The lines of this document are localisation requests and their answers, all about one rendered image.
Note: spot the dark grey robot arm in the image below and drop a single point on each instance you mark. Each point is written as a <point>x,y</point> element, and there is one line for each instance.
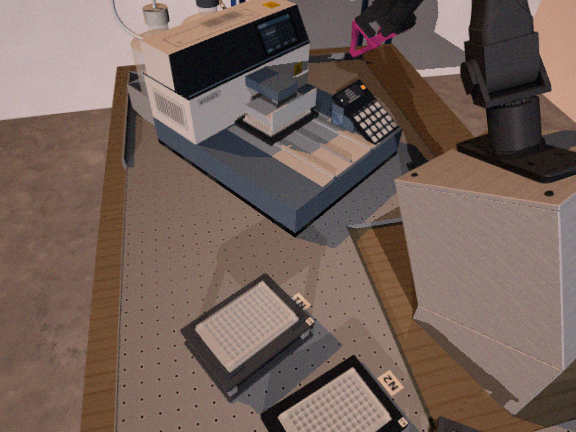
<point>502,56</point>

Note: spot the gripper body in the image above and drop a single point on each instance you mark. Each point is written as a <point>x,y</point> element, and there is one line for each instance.
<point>398,19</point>

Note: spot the white well plate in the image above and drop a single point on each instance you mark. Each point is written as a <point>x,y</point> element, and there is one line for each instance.
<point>267,129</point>
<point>343,404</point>
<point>258,309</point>

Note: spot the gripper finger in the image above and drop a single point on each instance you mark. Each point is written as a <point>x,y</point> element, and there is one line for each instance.
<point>381,38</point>
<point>372,42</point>

